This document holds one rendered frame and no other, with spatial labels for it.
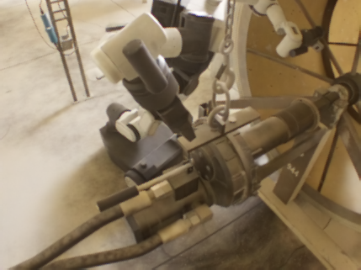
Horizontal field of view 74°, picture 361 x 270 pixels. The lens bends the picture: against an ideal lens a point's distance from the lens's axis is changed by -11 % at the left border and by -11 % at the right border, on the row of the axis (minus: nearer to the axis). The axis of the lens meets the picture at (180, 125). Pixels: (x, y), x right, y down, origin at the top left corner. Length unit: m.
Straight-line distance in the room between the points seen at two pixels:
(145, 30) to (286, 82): 1.85
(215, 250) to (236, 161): 1.03
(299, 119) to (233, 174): 0.40
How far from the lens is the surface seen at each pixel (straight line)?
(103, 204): 0.70
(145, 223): 0.79
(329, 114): 1.26
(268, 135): 0.91
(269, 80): 2.08
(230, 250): 1.71
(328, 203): 1.79
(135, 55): 0.39
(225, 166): 0.72
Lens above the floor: 1.57
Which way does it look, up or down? 43 degrees down
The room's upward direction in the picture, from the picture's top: straight up
